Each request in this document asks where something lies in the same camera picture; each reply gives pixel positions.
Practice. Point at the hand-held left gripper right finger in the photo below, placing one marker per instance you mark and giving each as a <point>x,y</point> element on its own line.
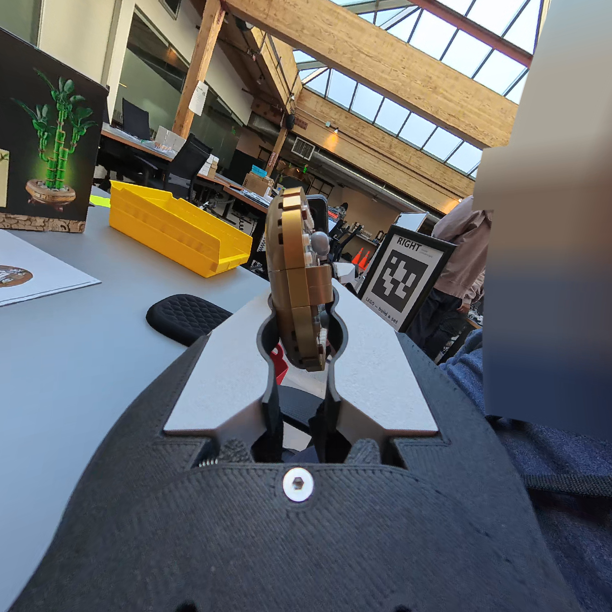
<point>382,382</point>

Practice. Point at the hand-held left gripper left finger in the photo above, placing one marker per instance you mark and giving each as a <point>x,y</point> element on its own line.
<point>224,377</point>

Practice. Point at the round gold lego base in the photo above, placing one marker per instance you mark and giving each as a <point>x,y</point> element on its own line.
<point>291,267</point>

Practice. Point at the yellow plastic bin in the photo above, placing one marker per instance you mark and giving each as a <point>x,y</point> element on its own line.
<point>167,224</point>

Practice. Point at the lego instruction booklet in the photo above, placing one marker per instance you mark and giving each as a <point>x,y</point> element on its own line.
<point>38,267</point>

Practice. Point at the black lego set box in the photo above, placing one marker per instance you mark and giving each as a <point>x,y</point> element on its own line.
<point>57,143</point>

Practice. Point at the orange traffic cone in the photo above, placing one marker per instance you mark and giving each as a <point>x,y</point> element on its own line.
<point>357,258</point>
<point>366,260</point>

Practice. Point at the white board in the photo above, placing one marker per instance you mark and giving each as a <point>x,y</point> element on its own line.
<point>411,222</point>

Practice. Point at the black padded wrist rest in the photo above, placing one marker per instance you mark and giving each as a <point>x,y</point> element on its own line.
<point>186,315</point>

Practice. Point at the cardboard box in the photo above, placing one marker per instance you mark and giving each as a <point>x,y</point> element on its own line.
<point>258,184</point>

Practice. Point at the black mesh office chair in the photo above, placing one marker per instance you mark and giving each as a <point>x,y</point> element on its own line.
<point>186,165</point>

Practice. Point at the white boxes on desk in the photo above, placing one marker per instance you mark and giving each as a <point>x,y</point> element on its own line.
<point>168,137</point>

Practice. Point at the wooden office desk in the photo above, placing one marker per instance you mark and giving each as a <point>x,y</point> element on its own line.
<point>129,139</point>

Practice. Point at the white paper notice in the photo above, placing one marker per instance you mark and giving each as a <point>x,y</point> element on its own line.
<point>198,98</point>

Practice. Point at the wall air vent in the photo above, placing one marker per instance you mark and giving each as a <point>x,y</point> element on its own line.
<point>302,148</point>

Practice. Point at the wooden post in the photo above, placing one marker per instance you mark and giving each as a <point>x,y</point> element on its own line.
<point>198,62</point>

